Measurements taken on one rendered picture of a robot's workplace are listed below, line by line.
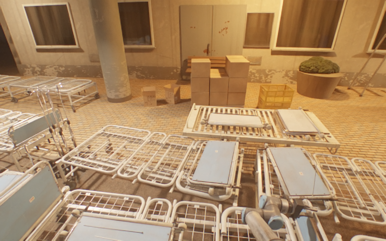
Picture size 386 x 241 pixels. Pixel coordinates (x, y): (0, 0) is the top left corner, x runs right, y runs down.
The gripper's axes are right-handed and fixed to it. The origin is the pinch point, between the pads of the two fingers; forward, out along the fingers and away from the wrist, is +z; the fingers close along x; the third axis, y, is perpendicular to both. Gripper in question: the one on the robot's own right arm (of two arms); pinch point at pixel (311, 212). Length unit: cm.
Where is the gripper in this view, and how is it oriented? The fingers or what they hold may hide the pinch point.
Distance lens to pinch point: 160.8
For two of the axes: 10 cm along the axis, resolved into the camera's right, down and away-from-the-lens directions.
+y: -1.3, 4.6, -8.8
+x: 1.6, -8.7, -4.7
